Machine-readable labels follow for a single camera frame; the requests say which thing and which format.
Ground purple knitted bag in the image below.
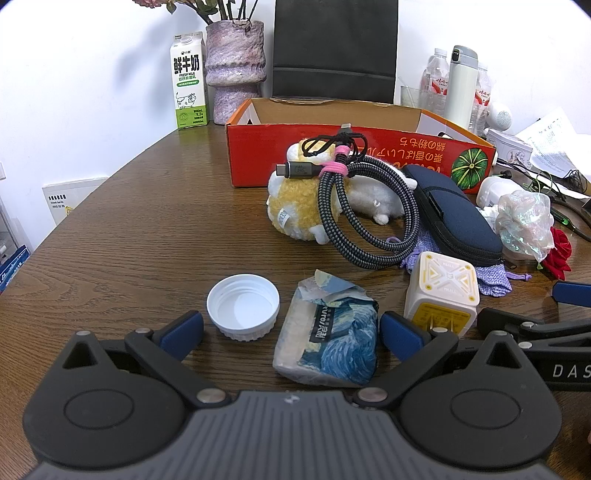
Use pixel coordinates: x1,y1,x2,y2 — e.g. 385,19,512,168
387,231,532,296

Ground dried pink flowers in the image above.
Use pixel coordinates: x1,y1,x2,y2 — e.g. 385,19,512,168
133,0,264,26

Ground white tin box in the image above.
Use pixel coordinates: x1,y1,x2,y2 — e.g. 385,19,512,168
486,128,536,162

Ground purple ceramic vase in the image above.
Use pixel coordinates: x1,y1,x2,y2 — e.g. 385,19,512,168
204,20,267,125

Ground blue white box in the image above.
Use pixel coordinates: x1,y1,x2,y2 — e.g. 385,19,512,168
0,244,31,294

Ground clear glass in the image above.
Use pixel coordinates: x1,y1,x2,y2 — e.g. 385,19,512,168
399,78,423,109

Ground white thermos flask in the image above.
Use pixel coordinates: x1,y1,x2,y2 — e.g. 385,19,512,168
444,45,478,132

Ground blue painted tissue packet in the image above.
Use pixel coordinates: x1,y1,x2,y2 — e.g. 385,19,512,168
272,270,380,387

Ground wooden desktop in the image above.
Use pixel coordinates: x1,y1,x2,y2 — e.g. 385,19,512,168
0,121,591,480

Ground green cable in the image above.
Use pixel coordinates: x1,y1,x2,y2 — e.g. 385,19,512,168
526,178,591,243

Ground green white milk carton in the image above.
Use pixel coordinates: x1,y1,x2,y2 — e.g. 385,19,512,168
170,31,209,131

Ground white paper sheets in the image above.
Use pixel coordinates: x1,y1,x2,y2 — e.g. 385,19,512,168
515,107,591,178

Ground red cardboard box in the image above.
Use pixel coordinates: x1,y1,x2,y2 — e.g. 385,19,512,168
225,97,497,195

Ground black braided cable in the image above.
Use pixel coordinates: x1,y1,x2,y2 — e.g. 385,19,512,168
276,124,423,271

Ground navy zip pouch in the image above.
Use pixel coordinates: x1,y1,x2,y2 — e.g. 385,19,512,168
402,165,504,267

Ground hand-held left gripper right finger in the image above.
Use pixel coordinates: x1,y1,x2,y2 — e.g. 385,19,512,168
353,310,532,409

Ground white yellow charger cube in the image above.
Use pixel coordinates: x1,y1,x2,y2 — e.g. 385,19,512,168
403,251,481,337

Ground clear water bottle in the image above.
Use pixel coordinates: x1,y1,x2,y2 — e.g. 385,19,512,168
471,62,495,134
419,47,451,116

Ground white jar lid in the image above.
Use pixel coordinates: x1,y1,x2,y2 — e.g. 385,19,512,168
206,274,281,342

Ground white round device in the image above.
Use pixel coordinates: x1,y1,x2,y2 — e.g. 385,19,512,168
485,102,513,132

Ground white plastic bottle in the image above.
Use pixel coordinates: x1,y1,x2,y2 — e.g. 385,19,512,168
475,178,525,208

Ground black paper bag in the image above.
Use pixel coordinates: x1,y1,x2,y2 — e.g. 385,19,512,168
271,0,399,104

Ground red artificial rose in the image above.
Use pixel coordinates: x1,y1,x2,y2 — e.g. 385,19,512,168
538,226,573,281

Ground iridescent plastic wrapper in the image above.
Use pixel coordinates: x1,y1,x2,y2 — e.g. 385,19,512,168
496,190,555,261

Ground thin black cable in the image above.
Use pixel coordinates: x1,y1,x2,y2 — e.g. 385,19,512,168
496,161,591,199

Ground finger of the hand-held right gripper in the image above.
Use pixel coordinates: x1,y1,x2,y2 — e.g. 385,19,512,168
551,281,591,308
477,308,591,348

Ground yellow white plush toy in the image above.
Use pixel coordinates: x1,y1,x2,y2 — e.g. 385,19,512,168
267,137,419,243

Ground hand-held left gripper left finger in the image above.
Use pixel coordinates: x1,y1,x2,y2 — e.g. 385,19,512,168
60,310,232,409

